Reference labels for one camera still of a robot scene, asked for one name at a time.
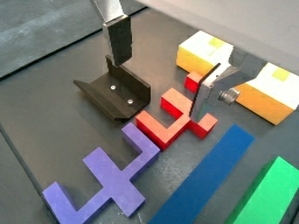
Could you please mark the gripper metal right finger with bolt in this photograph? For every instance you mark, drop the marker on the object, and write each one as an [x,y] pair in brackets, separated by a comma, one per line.
[218,87]

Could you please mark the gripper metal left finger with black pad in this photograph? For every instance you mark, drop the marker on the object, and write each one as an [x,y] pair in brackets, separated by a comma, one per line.
[116,28]

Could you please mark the long green bar block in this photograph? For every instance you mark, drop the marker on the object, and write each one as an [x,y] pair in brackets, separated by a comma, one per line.
[268,196]

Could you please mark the yellow cube right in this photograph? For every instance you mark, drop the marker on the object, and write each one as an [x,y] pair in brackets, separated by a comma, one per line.
[271,94]

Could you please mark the yellow cube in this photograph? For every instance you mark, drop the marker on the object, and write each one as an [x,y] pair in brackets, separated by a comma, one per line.
[202,52]
[271,94]

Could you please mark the red zigzag block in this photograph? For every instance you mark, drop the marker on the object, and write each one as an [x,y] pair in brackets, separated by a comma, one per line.
[175,104]

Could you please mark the yellow cube left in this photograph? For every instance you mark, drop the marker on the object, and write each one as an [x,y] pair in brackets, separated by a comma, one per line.
[202,52]

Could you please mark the long blue bar block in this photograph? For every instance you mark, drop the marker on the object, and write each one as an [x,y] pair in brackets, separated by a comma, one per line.
[191,196]

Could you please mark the purple zigzag block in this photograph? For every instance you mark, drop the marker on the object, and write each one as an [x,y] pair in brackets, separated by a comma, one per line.
[116,182]

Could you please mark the black angled bracket holder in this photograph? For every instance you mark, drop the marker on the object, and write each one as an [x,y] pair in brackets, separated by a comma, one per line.
[119,92]

